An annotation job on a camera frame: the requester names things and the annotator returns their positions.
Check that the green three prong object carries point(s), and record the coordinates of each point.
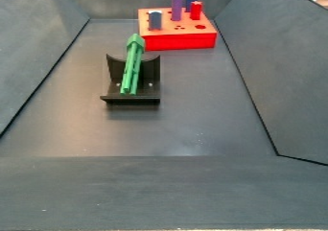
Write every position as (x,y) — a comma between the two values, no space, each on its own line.
(136,49)

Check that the black curved fixture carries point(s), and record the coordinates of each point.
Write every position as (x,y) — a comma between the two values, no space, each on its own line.
(148,93)

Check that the red peg board block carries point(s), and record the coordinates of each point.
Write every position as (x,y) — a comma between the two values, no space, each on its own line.
(179,35)

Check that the light blue grey peg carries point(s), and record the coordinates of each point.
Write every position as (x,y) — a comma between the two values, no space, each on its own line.
(155,20)

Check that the red notched peg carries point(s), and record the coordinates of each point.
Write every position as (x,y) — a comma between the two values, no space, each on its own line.
(196,9)

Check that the dark blue rounded peg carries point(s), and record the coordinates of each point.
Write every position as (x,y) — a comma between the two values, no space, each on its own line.
(190,5)

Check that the purple cylinder peg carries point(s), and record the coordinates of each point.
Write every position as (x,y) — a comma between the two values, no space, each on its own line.
(176,9)

